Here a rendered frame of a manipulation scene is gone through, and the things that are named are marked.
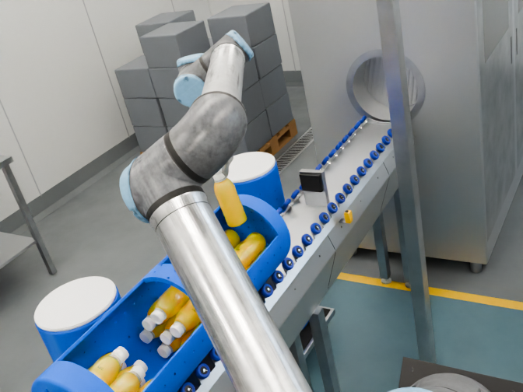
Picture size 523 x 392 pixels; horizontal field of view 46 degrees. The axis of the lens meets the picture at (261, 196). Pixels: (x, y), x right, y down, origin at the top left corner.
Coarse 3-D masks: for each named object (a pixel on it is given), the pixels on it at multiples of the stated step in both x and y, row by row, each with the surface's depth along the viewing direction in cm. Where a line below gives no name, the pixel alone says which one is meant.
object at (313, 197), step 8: (304, 176) 242; (312, 176) 240; (320, 176) 240; (304, 184) 244; (312, 184) 242; (320, 184) 241; (304, 192) 249; (312, 192) 246; (320, 192) 244; (312, 200) 249; (320, 200) 247; (328, 200) 247
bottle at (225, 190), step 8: (216, 184) 190; (224, 184) 189; (232, 184) 191; (216, 192) 190; (224, 192) 189; (232, 192) 190; (224, 200) 190; (232, 200) 191; (224, 208) 192; (232, 208) 191; (240, 208) 193; (224, 216) 195; (232, 216) 192; (240, 216) 193; (232, 224) 194; (240, 224) 194
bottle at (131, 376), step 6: (132, 372) 156; (120, 378) 153; (126, 378) 153; (132, 378) 154; (138, 378) 156; (114, 384) 152; (120, 384) 151; (126, 384) 152; (132, 384) 153; (138, 384) 154; (114, 390) 150; (120, 390) 150; (126, 390) 151; (132, 390) 152
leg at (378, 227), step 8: (376, 224) 326; (376, 232) 328; (384, 232) 331; (376, 240) 331; (384, 240) 332; (376, 248) 334; (384, 248) 333; (384, 256) 334; (384, 264) 337; (384, 272) 340; (384, 280) 345
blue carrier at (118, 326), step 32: (224, 224) 215; (256, 224) 207; (160, 288) 192; (256, 288) 189; (128, 320) 181; (64, 352) 154; (96, 352) 171; (128, 352) 179; (192, 352) 162; (64, 384) 140; (96, 384) 142; (160, 384) 152
